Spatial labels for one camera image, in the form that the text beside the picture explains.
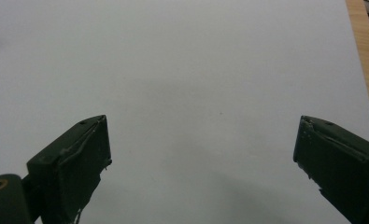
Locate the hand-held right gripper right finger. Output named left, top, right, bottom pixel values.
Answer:
left=292, top=115, right=369, bottom=224

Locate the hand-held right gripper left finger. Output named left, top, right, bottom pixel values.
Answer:
left=21, top=114, right=113, bottom=224

